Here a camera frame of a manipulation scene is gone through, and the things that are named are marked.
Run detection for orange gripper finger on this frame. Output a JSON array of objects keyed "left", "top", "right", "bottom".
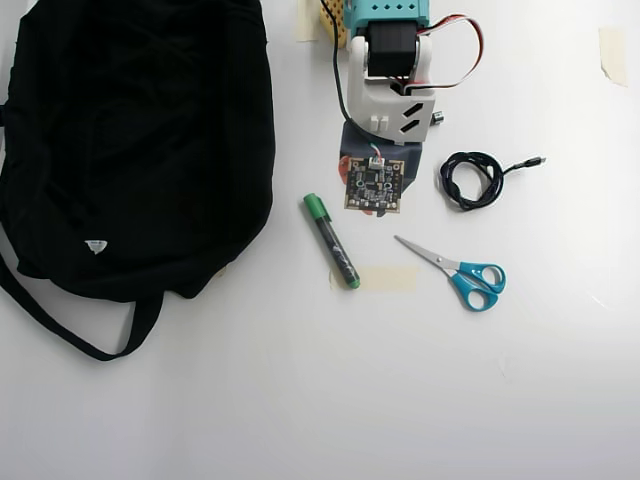
[{"left": 335, "top": 155, "right": 377, "bottom": 218}]

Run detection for navy gripper body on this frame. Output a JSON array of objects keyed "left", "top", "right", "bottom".
[{"left": 339, "top": 122, "right": 426, "bottom": 194}]

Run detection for green capped black marker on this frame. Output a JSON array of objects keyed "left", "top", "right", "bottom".
[{"left": 302, "top": 192, "right": 361, "bottom": 291}]

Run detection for black fabric bag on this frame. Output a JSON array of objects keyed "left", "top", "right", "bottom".
[{"left": 0, "top": 0, "right": 277, "bottom": 362}]

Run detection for wide beige masking tape strip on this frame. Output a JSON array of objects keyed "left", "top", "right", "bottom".
[{"left": 328, "top": 265, "right": 419, "bottom": 293}]

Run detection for torn beige masking tape strip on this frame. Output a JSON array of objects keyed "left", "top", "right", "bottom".
[{"left": 598, "top": 26, "right": 629, "bottom": 89}]

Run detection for bare camera circuit board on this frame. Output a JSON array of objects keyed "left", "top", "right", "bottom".
[{"left": 343, "top": 155, "right": 405, "bottom": 214}]

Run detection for coiled black USB cable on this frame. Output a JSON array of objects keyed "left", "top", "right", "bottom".
[{"left": 438, "top": 151, "right": 547, "bottom": 212}]

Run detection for black camera cable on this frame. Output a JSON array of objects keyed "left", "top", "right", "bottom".
[{"left": 319, "top": 0, "right": 384, "bottom": 159}]

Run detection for teal handled scissors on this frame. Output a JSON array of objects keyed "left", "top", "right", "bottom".
[{"left": 393, "top": 234, "right": 507, "bottom": 313}]

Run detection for white red servo wires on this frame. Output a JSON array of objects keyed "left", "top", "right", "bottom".
[{"left": 394, "top": 14, "right": 486, "bottom": 97}]

